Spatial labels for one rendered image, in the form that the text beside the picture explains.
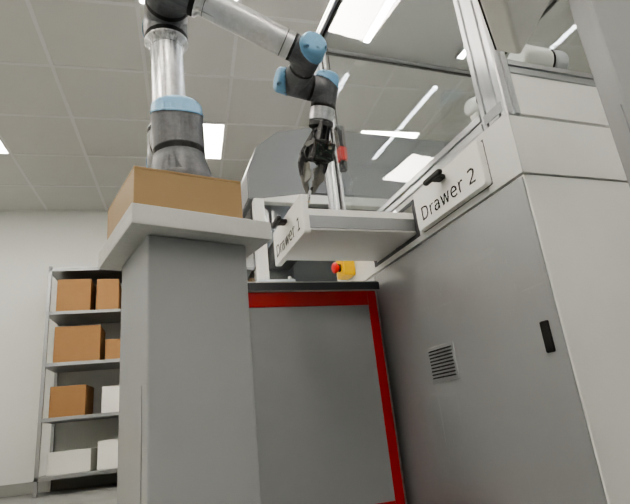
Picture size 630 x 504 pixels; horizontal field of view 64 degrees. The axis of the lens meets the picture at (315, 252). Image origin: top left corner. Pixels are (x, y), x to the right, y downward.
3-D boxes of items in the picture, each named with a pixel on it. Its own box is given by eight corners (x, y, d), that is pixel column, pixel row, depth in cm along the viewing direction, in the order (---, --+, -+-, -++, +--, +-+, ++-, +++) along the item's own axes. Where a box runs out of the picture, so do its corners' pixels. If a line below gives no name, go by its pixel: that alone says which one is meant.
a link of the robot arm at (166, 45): (149, 162, 116) (143, -23, 132) (145, 190, 130) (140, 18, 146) (201, 165, 121) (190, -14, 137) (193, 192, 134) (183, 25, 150)
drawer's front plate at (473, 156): (485, 183, 110) (475, 139, 114) (419, 231, 136) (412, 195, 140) (492, 183, 111) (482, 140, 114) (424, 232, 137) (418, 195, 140)
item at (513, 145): (522, 171, 102) (506, 110, 107) (339, 297, 193) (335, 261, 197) (806, 195, 134) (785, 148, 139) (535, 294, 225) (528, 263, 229)
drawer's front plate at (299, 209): (304, 232, 127) (300, 192, 131) (275, 267, 153) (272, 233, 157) (310, 232, 128) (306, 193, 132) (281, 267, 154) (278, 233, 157)
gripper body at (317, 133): (310, 158, 145) (316, 116, 145) (299, 161, 152) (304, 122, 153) (334, 163, 148) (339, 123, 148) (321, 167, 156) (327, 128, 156)
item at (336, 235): (308, 229, 130) (306, 207, 132) (282, 260, 153) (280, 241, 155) (440, 233, 144) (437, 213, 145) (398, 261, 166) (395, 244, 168)
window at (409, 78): (485, 115, 116) (416, -166, 147) (345, 243, 192) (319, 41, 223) (487, 115, 117) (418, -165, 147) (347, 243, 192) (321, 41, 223)
